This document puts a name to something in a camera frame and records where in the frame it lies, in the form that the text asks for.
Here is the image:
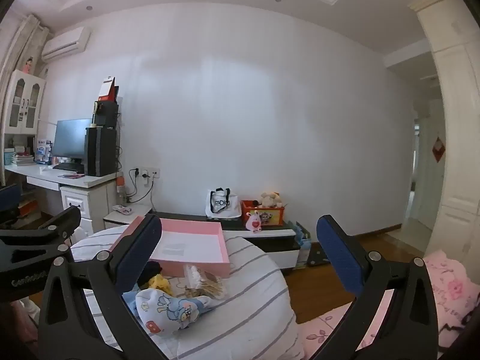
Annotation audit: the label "beige curtain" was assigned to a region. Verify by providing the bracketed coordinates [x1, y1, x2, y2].
[0, 14, 51, 94]

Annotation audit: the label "beige plush toy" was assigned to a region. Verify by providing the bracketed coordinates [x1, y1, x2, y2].
[260, 191, 283, 208]

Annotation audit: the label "orange toy box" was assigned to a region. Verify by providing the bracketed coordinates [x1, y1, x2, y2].
[240, 199, 287, 227]

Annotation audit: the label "orange storage box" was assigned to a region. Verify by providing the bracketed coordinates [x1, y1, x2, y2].
[19, 199, 40, 218]

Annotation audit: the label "black white tv stand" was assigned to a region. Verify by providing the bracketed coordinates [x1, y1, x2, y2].
[155, 210, 302, 271]

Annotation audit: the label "black box stack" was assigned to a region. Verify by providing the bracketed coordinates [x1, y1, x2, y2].
[93, 100, 120, 128]

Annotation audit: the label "stack of books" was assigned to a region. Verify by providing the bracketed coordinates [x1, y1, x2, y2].
[11, 153, 36, 167]

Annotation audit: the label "blue white product box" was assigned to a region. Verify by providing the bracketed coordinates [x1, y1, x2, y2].
[36, 139, 53, 165]

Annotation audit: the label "clear cotton swab pack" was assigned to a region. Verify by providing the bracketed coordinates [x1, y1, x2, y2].
[182, 264, 226, 301]

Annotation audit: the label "red door ornament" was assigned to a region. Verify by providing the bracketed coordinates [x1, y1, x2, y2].
[432, 132, 445, 163]

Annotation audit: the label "yellow crochet piece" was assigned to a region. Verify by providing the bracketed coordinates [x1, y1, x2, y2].
[148, 274, 175, 296]

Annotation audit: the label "black power cables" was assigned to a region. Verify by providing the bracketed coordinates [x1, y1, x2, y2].
[125, 170, 155, 204]

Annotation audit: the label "white tote bag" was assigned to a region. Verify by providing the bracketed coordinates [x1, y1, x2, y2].
[205, 188, 241, 221]

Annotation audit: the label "white low cabinet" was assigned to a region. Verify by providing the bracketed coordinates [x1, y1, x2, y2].
[103, 203, 152, 230]

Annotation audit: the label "pink cardboard box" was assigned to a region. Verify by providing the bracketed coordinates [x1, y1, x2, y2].
[109, 215, 230, 279]

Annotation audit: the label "white desk with drawers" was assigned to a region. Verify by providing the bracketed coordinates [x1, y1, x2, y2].
[4, 165, 124, 239]

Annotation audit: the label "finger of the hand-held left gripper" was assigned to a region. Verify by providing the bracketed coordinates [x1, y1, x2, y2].
[0, 206, 82, 265]
[0, 183, 22, 229]

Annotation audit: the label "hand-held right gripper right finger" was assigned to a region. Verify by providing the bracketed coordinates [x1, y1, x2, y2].
[305, 214, 439, 360]

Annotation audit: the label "black crochet piece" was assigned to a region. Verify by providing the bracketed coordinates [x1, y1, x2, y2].
[137, 260, 163, 289]

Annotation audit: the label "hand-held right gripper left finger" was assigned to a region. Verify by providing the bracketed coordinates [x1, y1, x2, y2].
[37, 213, 177, 360]

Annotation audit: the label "red white desk calendar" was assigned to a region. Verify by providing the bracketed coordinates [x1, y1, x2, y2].
[98, 76, 120, 103]

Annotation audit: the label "pink floral blanket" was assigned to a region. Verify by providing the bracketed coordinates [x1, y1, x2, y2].
[296, 249, 477, 360]

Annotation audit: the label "black computer monitor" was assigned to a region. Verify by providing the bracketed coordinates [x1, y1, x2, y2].
[50, 119, 92, 166]

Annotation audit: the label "white wall outlet strip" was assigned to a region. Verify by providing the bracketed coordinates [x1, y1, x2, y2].
[132, 167, 161, 179]

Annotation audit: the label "white hutch cabinet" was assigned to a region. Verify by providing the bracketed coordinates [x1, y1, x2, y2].
[3, 70, 46, 136]

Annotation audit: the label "pink bunny toy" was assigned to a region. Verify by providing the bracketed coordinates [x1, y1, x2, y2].
[245, 211, 263, 232]

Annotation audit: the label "cartoon print baby cloth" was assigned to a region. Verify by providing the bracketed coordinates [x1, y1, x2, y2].
[124, 288, 217, 335]

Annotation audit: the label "white door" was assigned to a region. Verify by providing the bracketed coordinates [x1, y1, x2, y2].
[413, 97, 446, 230]

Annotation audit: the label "black computer tower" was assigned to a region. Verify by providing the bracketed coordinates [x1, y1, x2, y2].
[84, 127, 117, 177]

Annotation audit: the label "blue packets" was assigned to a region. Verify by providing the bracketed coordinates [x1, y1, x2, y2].
[294, 220, 312, 250]

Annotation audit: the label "white air conditioner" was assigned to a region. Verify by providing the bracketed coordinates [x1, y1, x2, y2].
[40, 26, 92, 62]

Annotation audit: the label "black floor scale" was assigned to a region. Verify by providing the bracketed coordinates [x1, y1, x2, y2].
[307, 242, 331, 267]

